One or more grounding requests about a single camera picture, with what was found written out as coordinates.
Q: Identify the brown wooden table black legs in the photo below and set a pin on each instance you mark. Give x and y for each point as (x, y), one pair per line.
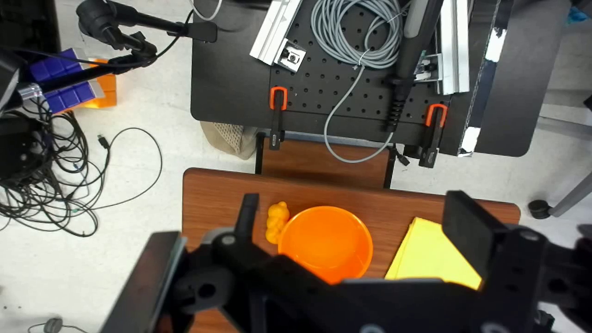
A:
(326, 163)

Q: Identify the glossy black panel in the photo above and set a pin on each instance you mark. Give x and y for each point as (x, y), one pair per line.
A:
(519, 75)

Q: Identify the grey office chair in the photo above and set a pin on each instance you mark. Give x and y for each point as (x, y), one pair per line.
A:
(574, 197)

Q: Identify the beige cloth bag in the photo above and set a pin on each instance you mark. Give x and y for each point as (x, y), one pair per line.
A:
(232, 139)

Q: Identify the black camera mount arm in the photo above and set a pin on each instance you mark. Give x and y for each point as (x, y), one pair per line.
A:
(103, 21)

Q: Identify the orange plastic container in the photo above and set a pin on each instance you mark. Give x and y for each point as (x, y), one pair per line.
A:
(108, 93)

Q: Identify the lumpy yellow-orange toy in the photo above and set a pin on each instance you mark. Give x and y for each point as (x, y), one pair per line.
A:
(276, 223)

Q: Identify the black perforated base board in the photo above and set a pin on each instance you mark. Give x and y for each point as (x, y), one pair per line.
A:
(234, 80)

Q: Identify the yellow towel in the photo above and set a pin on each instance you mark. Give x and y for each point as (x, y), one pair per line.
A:
(432, 252)

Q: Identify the orange plastic bowl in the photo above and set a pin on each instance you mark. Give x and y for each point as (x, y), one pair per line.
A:
(326, 241)

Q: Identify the aluminium extrusion rail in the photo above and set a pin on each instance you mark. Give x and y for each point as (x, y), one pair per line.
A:
(456, 43)
(275, 30)

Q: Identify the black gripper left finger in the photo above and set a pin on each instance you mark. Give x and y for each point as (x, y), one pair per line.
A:
(249, 215)

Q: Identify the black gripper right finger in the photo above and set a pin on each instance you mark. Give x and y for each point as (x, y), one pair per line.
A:
(474, 228)

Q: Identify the black equipment box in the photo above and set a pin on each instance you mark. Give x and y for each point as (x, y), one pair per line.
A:
(19, 149)

